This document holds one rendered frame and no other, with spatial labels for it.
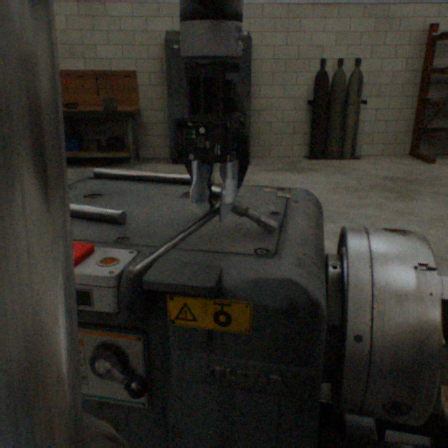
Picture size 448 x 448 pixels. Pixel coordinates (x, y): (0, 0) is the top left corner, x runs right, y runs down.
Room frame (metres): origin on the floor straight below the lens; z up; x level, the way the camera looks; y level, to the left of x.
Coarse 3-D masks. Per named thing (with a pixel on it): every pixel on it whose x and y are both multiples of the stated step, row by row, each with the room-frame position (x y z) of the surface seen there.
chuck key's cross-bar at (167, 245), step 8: (216, 200) 0.59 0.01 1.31; (216, 208) 0.56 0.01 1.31; (200, 216) 0.53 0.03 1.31; (208, 216) 0.53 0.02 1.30; (192, 224) 0.50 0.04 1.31; (200, 224) 0.51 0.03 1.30; (184, 232) 0.48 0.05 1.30; (192, 232) 0.49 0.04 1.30; (168, 240) 0.45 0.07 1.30; (176, 240) 0.46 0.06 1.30; (160, 248) 0.43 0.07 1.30; (168, 248) 0.44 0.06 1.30; (152, 256) 0.41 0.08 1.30; (160, 256) 0.42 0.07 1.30; (136, 264) 0.39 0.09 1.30; (144, 264) 0.40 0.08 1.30; (128, 272) 0.39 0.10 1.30; (136, 272) 0.38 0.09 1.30
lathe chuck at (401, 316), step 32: (384, 256) 0.58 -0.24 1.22; (416, 256) 0.57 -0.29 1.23; (384, 288) 0.53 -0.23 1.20; (384, 320) 0.51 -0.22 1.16; (416, 320) 0.50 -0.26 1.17; (384, 352) 0.49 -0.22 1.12; (416, 352) 0.48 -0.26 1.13; (384, 384) 0.48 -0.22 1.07; (416, 384) 0.48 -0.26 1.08; (384, 416) 0.51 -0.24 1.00; (416, 416) 0.49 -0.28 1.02
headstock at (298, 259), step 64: (128, 192) 0.82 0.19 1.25; (256, 192) 0.82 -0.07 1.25; (192, 256) 0.51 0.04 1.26; (256, 256) 0.51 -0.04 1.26; (320, 256) 0.58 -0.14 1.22; (128, 320) 0.46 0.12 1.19; (192, 320) 0.46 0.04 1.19; (256, 320) 0.45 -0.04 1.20; (320, 320) 0.44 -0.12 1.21; (128, 384) 0.47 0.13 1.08; (192, 384) 0.46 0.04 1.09; (256, 384) 0.44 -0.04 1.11; (320, 384) 0.45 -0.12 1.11
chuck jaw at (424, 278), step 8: (416, 272) 0.56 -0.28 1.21; (424, 272) 0.55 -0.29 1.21; (432, 272) 0.55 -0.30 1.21; (416, 280) 0.55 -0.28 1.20; (424, 280) 0.54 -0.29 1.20; (432, 280) 0.54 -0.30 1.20; (440, 280) 0.56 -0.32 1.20; (416, 288) 0.54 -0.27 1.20; (424, 288) 0.53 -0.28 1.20; (432, 288) 0.53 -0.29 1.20; (440, 288) 0.54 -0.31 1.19
